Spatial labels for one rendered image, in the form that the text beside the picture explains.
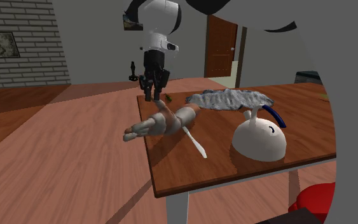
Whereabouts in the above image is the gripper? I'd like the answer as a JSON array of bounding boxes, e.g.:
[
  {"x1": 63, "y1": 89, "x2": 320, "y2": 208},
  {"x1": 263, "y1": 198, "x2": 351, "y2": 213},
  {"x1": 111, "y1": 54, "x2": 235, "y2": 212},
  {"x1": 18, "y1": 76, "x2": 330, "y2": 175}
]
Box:
[{"x1": 137, "y1": 49, "x2": 171, "y2": 102}]

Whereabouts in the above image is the black standing figure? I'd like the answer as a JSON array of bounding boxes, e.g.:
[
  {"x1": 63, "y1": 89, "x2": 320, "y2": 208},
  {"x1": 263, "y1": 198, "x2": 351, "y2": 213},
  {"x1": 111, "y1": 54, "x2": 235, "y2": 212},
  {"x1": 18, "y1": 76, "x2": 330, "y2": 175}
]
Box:
[{"x1": 128, "y1": 60, "x2": 138, "y2": 82}]

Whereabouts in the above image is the grey-blue crumpled cloth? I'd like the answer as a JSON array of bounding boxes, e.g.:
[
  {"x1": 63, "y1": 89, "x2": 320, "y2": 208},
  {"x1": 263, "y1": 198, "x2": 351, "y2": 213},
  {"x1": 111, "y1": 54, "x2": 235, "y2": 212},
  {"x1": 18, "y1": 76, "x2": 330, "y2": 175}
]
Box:
[{"x1": 185, "y1": 88, "x2": 275, "y2": 112}]

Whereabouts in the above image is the brown door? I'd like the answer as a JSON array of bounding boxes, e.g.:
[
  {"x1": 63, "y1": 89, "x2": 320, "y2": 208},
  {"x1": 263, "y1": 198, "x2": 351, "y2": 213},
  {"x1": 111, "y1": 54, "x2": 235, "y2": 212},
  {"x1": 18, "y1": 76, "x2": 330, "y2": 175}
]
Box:
[{"x1": 203, "y1": 14, "x2": 238, "y2": 79}]

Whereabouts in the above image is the wooden table with white legs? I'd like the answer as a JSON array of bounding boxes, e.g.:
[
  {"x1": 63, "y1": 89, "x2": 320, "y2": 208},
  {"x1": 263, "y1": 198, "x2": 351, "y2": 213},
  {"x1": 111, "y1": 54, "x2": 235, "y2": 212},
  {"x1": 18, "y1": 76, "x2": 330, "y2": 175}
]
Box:
[{"x1": 136, "y1": 81, "x2": 338, "y2": 224}]

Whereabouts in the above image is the dark box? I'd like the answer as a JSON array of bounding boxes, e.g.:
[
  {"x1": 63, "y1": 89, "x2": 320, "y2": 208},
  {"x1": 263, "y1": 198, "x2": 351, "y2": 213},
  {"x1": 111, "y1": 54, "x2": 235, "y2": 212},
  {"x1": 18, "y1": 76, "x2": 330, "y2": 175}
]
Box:
[{"x1": 294, "y1": 70, "x2": 322, "y2": 85}]

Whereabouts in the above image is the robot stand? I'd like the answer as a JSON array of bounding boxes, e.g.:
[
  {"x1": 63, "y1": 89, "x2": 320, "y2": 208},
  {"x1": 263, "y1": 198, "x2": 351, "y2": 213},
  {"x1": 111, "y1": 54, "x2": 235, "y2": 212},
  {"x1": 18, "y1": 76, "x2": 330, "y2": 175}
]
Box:
[{"x1": 255, "y1": 207, "x2": 322, "y2": 224}]

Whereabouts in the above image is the red rounded seat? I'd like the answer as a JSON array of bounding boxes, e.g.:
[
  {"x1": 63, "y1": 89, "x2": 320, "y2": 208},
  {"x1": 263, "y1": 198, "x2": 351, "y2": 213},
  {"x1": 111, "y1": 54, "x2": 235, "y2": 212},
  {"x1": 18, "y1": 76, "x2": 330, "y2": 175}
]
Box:
[{"x1": 287, "y1": 181, "x2": 336, "y2": 223}]

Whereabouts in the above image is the small colourful wall picture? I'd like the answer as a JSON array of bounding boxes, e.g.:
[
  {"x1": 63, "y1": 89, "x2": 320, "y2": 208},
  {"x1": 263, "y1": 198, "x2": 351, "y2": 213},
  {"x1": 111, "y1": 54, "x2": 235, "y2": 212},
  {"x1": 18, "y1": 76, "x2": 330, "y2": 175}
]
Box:
[{"x1": 122, "y1": 13, "x2": 144, "y2": 31}]

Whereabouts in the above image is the white kettle with blue handle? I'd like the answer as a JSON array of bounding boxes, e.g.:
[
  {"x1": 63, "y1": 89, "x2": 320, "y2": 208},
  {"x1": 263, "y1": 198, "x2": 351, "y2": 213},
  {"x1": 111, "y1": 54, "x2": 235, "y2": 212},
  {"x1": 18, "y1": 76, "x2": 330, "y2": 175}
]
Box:
[{"x1": 231, "y1": 104, "x2": 288, "y2": 163}]

